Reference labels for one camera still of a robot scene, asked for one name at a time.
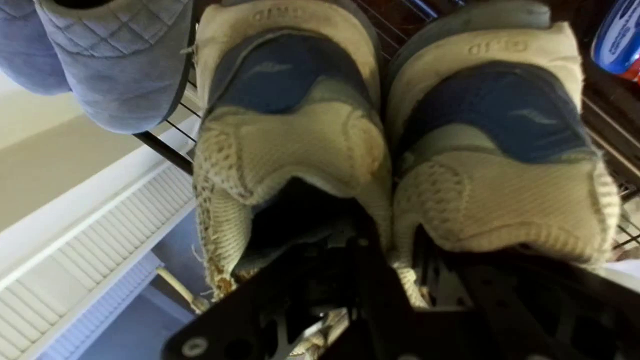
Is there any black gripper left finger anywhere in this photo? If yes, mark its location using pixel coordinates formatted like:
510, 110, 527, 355
162, 226, 410, 360

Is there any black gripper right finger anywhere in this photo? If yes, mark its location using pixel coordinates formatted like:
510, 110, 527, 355
412, 226, 640, 360

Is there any white and blue sneaker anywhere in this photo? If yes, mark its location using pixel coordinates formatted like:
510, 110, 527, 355
387, 0, 625, 267
190, 0, 396, 302

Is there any white louvered door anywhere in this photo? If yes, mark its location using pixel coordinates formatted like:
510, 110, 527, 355
0, 142, 216, 360

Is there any grey quilted slipper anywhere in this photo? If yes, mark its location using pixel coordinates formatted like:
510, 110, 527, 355
33, 0, 196, 136
0, 0, 72, 96

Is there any black metal wire shoe rack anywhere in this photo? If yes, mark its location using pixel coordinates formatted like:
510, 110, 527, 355
132, 0, 640, 261

